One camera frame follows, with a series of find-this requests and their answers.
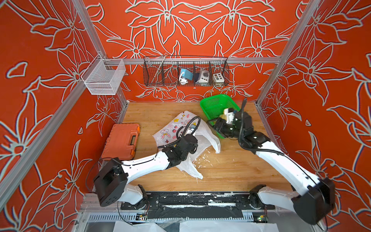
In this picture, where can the orange plastic tool case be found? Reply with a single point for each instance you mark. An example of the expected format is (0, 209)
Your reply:
(121, 142)

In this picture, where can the black wire wall basket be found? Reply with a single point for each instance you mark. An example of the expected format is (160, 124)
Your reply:
(163, 71)

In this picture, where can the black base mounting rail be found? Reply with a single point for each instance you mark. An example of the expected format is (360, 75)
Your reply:
(198, 205)

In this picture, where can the green plastic basket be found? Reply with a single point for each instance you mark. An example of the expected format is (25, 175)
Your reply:
(214, 106)

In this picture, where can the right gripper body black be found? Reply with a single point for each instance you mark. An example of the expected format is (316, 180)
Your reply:
(228, 130)

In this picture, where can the white button box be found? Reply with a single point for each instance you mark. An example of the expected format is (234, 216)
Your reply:
(218, 79)

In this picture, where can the white printed plastic bag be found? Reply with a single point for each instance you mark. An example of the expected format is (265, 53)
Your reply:
(186, 123)

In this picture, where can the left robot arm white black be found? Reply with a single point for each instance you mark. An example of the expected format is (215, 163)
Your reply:
(112, 181)

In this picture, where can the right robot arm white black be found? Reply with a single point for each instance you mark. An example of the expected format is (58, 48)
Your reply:
(311, 198)

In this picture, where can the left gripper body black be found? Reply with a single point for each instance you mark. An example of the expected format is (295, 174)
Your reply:
(194, 146)

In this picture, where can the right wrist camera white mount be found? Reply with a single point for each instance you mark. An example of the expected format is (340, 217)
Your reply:
(232, 112)

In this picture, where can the white round-socket adapter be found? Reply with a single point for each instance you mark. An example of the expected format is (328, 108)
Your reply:
(202, 77)

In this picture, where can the clear plastic wall bin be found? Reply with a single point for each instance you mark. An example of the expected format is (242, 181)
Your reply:
(99, 79)

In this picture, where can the blue white charger with cable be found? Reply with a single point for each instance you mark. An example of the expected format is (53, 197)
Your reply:
(185, 77)

